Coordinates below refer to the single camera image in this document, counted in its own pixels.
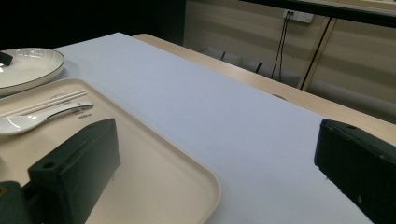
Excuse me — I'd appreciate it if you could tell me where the light blue table mat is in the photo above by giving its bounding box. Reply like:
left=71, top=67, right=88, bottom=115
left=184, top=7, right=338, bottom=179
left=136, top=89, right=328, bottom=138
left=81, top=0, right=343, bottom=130
left=54, top=32, right=375, bottom=224

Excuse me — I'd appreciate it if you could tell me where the white plate with dark rim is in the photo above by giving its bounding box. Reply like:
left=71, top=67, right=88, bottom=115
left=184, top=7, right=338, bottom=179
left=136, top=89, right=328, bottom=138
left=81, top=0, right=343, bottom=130
left=0, top=47, right=65, bottom=97

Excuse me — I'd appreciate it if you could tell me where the white ceramic spoon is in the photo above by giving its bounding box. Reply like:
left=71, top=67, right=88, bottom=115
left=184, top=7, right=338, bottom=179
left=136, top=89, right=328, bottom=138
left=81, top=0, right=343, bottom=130
left=0, top=101, right=94, bottom=136

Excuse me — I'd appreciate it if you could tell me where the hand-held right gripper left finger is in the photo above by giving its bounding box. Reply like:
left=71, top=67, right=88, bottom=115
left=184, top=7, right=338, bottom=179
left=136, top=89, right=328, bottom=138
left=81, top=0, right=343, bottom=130
left=27, top=118, right=121, bottom=224

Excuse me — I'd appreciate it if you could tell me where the white wall power outlet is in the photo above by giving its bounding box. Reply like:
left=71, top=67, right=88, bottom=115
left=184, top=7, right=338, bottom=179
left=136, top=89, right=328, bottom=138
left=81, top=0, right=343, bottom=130
left=282, top=8, right=315, bottom=24

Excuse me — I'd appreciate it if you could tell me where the black wall cable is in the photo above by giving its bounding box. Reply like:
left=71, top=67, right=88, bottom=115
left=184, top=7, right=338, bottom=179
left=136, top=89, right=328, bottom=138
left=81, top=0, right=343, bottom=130
left=270, top=11, right=291, bottom=80
left=278, top=11, right=295, bottom=81

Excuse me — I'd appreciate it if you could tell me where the white chopstick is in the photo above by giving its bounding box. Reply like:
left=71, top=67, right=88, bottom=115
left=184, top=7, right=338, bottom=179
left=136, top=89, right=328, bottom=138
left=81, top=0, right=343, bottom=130
left=0, top=91, right=89, bottom=119
left=0, top=89, right=87, bottom=116

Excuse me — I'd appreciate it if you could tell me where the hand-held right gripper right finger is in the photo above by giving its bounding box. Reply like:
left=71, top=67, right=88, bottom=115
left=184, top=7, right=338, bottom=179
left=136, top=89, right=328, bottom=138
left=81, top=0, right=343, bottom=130
left=313, top=119, right=396, bottom=224

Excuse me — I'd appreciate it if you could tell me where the beige tray with rabbit drawing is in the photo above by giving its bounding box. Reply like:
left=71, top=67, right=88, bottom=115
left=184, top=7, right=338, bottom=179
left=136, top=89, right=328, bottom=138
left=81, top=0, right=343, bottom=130
left=0, top=77, right=222, bottom=224

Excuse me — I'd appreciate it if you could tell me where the light wooden wall strip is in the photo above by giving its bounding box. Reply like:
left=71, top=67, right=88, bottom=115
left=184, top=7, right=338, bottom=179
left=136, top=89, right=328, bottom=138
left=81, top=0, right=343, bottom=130
left=297, top=17, right=338, bottom=91

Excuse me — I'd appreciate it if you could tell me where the black horizontal bar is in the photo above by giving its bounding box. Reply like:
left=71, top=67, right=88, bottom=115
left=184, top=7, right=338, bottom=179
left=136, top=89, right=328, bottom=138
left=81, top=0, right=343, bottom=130
left=239, top=0, right=396, bottom=29

